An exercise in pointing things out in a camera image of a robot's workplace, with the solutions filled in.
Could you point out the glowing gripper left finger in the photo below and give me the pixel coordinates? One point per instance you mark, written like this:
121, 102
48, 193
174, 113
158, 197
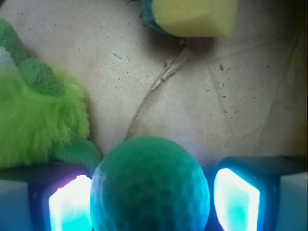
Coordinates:
46, 197

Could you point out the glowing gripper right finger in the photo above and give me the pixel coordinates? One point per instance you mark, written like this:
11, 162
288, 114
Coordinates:
261, 193

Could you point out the green dimpled ball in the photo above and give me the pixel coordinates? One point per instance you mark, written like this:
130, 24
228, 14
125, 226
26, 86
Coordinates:
149, 184

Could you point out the green plush toy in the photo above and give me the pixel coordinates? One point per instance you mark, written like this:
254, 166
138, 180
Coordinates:
43, 113

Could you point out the brown paper bag tray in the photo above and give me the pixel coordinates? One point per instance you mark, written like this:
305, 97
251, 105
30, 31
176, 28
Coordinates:
245, 94

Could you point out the yellow green sponge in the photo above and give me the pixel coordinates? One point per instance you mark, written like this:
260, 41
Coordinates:
190, 18

